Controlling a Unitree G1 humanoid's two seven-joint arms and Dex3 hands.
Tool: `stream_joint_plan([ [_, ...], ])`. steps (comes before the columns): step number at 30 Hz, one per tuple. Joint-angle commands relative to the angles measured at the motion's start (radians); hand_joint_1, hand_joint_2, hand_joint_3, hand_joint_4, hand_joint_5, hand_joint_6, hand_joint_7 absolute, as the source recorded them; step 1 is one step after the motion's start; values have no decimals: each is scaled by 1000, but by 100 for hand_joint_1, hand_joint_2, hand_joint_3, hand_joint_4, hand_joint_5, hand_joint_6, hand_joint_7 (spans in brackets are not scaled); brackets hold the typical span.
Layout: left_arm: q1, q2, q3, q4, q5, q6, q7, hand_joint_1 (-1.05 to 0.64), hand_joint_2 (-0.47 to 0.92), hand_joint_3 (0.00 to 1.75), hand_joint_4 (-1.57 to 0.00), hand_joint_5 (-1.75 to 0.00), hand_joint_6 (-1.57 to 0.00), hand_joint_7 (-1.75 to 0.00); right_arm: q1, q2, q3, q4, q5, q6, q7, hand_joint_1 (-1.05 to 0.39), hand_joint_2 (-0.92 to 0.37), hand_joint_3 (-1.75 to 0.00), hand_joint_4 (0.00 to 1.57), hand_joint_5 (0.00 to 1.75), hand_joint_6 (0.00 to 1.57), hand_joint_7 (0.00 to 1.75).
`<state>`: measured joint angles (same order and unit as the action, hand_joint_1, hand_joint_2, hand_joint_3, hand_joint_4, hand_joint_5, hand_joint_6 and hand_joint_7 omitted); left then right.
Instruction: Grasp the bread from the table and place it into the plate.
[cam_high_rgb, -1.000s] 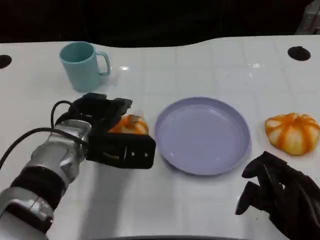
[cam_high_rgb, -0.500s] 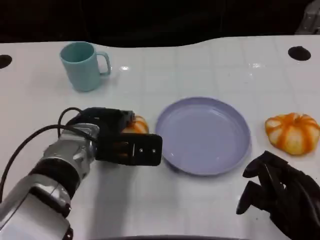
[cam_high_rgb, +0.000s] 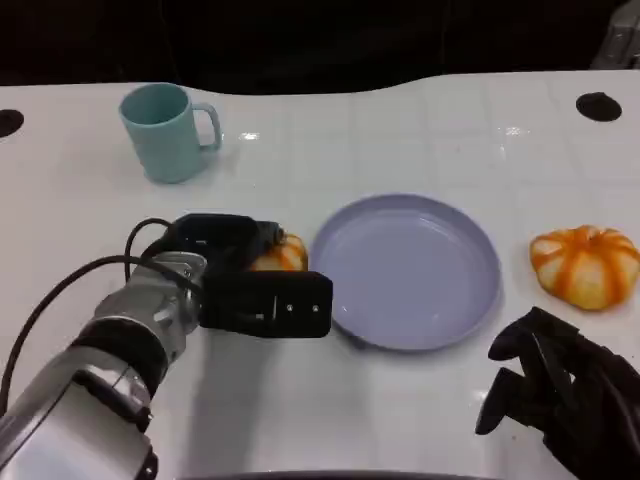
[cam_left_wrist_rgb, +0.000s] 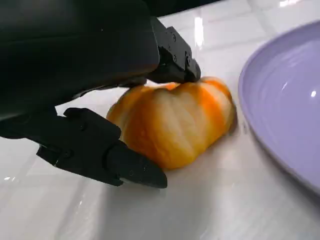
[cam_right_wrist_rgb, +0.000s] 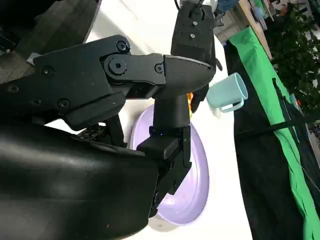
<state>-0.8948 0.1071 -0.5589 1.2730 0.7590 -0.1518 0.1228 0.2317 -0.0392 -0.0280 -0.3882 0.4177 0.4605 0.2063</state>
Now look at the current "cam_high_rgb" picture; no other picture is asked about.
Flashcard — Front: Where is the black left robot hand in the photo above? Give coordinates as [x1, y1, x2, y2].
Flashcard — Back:
[144, 213, 287, 276]

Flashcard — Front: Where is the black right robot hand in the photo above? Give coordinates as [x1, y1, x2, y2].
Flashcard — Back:
[474, 306, 640, 480]

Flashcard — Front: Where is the orange white toy bread roll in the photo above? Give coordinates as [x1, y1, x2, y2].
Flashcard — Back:
[529, 224, 640, 312]
[248, 230, 310, 274]

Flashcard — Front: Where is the pale green mug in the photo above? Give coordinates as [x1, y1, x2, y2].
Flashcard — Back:
[118, 83, 224, 184]

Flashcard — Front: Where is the lilac plate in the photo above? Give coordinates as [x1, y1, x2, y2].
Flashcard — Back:
[309, 193, 503, 354]

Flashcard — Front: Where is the grey metal background object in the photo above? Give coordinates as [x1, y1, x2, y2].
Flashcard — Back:
[591, 0, 640, 69]

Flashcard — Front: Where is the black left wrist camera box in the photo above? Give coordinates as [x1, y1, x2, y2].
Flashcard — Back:
[198, 271, 335, 342]

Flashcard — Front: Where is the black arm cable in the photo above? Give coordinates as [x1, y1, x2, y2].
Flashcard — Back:
[0, 217, 201, 416]

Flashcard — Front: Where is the black table cable hole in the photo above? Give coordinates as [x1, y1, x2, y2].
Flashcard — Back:
[0, 109, 25, 139]
[575, 92, 623, 121]

